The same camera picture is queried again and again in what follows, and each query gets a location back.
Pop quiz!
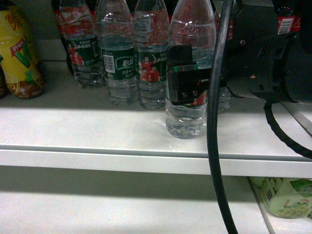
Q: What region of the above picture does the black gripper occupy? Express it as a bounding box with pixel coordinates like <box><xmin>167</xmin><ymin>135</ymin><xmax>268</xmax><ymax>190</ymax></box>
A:
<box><xmin>223</xmin><ymin>0</ymin><xmax>312</xmax><ymax>104</ymax></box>

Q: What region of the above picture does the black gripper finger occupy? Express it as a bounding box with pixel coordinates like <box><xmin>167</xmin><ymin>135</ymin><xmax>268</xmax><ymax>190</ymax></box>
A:
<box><xmin>167</xmin><ymin>45</ymin><xmax>211</xmax><ymax>105</ymax></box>

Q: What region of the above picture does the clear water bottle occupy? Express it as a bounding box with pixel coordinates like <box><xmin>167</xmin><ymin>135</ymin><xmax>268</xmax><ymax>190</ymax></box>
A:
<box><xmin>165</xmin><ymin>0</ymin><xmax>216</xmax><ymax>139</ymax></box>

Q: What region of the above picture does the water bottle behind front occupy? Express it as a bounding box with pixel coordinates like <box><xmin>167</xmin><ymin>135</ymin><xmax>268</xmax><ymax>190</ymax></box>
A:
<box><xmin>214</xmin><ymin>9</ymin><xmax>232</xmax><ymax>115</ymax></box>

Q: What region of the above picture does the water bottle red players label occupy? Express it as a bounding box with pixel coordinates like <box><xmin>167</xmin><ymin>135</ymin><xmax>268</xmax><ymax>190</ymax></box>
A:
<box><xmin>134</xmin><ymin>0</ymin><xmax>170</xmax><ymax>110</ymax></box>

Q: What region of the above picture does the water bottle green label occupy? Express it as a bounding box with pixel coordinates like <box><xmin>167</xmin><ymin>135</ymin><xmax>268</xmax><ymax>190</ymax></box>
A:
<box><xmin>95</xmin><ymin>0</ymin><xmax>137</xmax><ymax>105</ymax></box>

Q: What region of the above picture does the water bottle far left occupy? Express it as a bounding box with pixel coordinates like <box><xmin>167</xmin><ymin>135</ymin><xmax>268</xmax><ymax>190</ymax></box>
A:
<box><xmin>59</xmin><ymin>0</ymin><xmax>104</xmax><ymax>89</ymax></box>

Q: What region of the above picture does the white metal shelf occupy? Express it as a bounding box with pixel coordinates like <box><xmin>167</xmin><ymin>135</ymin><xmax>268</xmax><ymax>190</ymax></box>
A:
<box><xmin>0</xmin><ymin>62</ymin><xmax>312</xmax><ymax>178</ymax></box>

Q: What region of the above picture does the cola bottle red label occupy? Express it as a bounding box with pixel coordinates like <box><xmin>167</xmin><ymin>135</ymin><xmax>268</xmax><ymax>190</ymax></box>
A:
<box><xmin>275</xmin><ymin>5</ymin><xmax>301</xmax><ymax>35</ymax></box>

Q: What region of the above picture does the green grape drink bottle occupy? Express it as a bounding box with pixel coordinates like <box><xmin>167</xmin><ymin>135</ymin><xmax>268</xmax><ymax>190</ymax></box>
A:
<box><xmin>249</xmin><ymin>176</ymin><xmax>312</xmax><ymax>219</ymax></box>

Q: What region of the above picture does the cola bottle behind left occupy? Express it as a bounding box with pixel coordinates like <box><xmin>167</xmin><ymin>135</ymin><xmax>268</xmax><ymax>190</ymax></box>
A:
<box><xmin>51</xmin><ymin>0</ymin><xmax>74</xmax><ymax>75</ymax></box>

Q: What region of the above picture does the yellow lemon tea bottle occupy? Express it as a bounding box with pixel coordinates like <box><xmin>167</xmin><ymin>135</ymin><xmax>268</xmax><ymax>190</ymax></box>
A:
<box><xmin>0</xmin><ymin>0</ymin><xmax>44</xmax><ymax>99</ymax></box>

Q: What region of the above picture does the black corrugated cable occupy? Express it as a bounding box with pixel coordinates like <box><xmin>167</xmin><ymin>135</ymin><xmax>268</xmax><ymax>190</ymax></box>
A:
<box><xmin>263</xmin><ymin>101</ymin><xmax>312</xmax><ymax>159</ymax></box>

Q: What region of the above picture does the thick black cable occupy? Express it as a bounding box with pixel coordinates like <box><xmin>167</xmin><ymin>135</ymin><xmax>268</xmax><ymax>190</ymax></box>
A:
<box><xmin>206</xmin><ymin>0</ymin><xmax>239</xmax><ymax>234</ymax></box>

